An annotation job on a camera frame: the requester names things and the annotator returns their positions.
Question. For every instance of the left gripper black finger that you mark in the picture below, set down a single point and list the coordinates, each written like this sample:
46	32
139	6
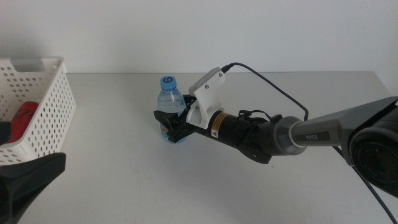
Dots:
25	186
4	133

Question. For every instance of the white perforated plastic basket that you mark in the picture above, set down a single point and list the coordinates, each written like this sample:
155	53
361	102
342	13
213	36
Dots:
63	62

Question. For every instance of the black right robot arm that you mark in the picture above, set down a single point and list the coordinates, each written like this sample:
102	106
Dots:
326	130

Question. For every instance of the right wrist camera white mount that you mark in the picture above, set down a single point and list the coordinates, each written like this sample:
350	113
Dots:
206	93

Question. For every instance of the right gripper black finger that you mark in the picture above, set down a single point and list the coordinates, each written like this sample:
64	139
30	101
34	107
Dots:
189	99
175	127

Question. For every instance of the clear water bottle blue cap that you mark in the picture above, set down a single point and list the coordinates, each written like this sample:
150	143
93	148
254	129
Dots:
171	99

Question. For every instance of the red cola can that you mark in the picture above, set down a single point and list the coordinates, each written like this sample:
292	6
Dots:
23	116

